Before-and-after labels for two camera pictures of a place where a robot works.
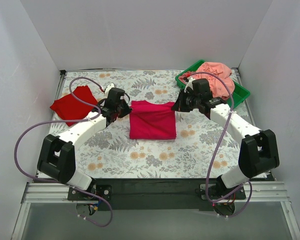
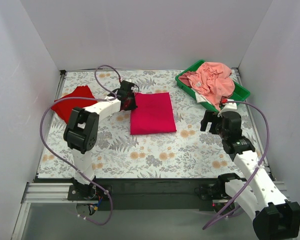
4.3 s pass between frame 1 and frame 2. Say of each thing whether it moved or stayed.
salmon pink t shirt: stayed
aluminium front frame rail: stayed
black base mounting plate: stayed
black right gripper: moved
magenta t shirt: moved
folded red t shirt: stayed
